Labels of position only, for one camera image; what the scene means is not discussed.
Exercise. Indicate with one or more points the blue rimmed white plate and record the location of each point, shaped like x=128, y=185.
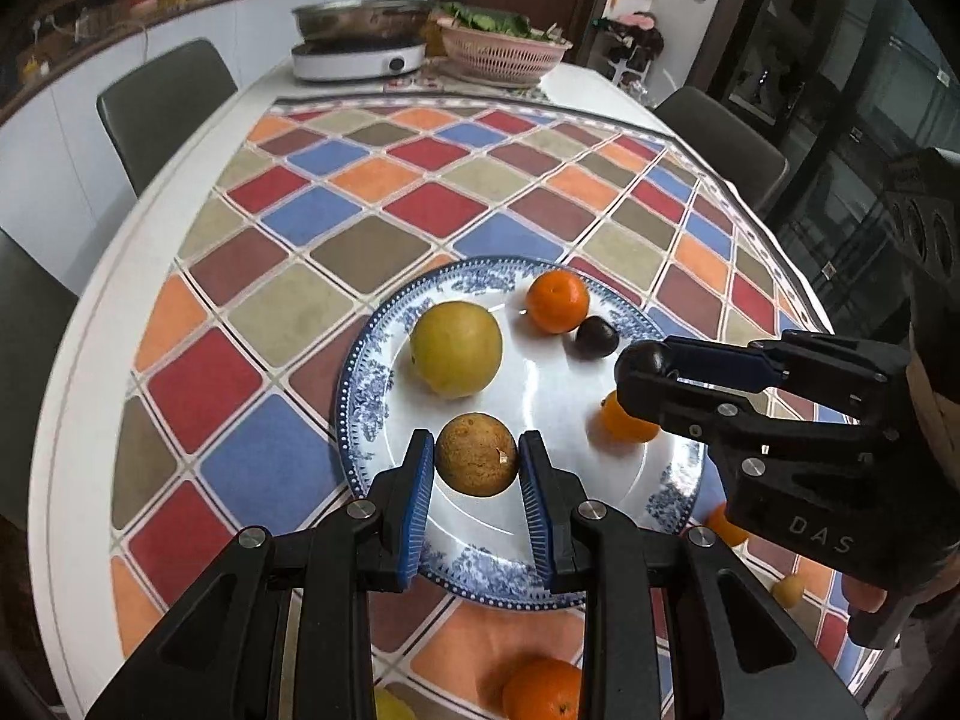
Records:
x=555, y=390

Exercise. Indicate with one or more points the green leafy vegetables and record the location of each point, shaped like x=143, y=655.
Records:
x=487, y=19

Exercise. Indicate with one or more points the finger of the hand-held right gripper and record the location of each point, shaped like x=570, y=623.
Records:
x=667, y=409
x=727, y=367

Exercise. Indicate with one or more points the person's right hand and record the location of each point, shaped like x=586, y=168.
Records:
x=866, y=596

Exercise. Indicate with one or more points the white induction cooker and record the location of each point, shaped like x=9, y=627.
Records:
x=352, y=64

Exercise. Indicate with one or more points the pink plastic basket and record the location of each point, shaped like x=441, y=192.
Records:
x=502, y=56

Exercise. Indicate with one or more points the orange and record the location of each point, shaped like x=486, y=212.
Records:
x=557, y=301
x=541, y=690
x=724, y=529
x=622, y=427

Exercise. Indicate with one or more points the dark purple plum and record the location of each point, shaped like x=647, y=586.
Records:
x=596, y=337
x=641, y=364

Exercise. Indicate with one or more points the grey dining chair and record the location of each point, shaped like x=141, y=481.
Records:
x=169, y=109
x=720, y=139
x=30, y=360

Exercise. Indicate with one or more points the small tan fruit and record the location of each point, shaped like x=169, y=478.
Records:
x=787, y=591

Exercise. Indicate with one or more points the large yellow pear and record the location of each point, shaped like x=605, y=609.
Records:
x=455, y=349

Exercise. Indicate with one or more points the black framed glass door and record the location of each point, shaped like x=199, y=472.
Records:
x=825, y=90

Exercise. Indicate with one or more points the green pear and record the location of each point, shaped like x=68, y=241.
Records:
x=391, y=706

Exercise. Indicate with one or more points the steel pan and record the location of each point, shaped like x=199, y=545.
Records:
x=360, y=19

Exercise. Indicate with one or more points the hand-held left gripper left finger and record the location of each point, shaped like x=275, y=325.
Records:
x=416, y=510

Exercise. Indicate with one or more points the white counter cabinet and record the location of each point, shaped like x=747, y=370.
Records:
x=45, y=127

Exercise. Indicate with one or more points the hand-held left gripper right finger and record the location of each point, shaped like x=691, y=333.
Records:
x=540, y=517

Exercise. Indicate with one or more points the brown round fruit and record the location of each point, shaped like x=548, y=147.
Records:
x=476, y=454

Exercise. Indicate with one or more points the checkered colourful tablecloth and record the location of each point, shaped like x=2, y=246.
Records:
x=352, y=195

